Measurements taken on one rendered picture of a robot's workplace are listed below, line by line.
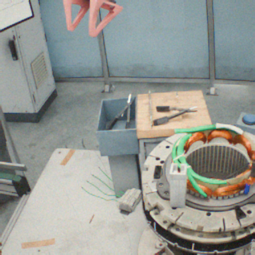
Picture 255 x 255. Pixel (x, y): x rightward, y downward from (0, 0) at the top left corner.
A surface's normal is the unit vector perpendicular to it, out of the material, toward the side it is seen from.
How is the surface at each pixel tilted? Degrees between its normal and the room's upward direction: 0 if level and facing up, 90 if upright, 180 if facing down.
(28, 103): 90
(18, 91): 90
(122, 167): 90
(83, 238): 0
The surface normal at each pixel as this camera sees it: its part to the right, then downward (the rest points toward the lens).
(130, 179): -0.03, 0.58
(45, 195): -0.11, -0.81
